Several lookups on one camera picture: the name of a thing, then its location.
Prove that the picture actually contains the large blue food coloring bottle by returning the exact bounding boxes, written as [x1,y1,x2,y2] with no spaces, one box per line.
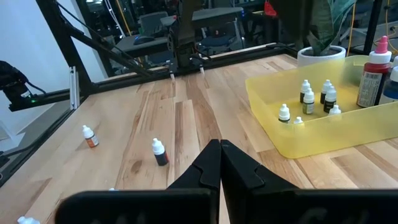
[378,65,398,105]

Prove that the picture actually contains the black aluminium frame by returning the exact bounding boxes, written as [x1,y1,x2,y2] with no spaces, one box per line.
[0,0,299,187]

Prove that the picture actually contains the black computer mouse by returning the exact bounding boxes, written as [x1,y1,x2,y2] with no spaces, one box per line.
[134,34,155,46]

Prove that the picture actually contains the white plant pot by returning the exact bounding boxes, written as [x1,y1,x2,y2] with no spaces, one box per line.
[297,45,347,68]

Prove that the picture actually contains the yellow extension cord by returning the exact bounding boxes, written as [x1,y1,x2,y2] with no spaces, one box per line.
[384,0,398,54]
[346,0,358,57]

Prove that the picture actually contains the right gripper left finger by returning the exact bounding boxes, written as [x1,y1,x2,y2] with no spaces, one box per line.
[167,139,222,190]

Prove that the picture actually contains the green snake plant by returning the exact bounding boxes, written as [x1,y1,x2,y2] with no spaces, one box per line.
[306,0,357,57]

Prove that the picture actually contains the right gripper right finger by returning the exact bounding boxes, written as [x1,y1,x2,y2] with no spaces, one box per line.
[221,139,299,190]

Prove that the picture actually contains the dark grey desk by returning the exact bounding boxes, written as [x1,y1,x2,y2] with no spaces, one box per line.
[115,36,170,58]
[192,6,244,23]

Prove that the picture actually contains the large red food coloring bottle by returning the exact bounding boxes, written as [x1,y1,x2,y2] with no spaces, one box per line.
[356,35,392,109]

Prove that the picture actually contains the small black bottle white label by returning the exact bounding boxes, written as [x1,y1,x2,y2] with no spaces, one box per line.
[151,138,170,167]

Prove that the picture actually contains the silver metal bracket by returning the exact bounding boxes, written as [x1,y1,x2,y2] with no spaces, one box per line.
[69,66,79,110]

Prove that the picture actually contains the small red bottle orange label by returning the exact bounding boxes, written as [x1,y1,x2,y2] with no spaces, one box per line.
[81,124,100,149]

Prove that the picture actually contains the small bottle with green label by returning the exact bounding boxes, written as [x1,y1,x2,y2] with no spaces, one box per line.
[302,88,315,115]

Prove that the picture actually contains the grey office chair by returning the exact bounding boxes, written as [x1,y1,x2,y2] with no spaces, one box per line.
[139,11,170,38]

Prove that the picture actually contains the red fabric item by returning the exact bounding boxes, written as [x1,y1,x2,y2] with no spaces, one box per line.
[264,0,277,17]

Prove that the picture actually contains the yellow translucent plastic bin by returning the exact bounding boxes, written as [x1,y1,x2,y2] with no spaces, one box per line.
[244,55,398,159]

